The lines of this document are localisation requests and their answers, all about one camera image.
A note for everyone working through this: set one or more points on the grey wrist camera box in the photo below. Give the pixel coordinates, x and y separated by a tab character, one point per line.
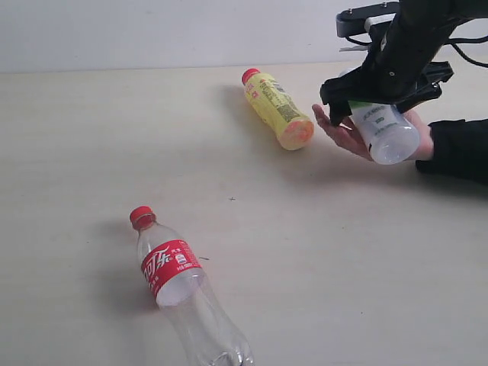
355	21

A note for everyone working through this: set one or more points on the clear cola bottle red label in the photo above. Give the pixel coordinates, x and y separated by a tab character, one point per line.
183	293

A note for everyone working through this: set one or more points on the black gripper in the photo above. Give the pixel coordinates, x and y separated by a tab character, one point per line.
403	76

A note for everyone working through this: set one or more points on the bare open human hand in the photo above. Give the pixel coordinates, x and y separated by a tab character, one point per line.
348	137

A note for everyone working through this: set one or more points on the white bottle with green label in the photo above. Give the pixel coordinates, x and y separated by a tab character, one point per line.
389	137

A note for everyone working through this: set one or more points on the yellow bottle with red cap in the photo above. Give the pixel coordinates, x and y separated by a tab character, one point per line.
292	128

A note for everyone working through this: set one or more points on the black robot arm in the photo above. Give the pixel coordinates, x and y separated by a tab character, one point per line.
425	23

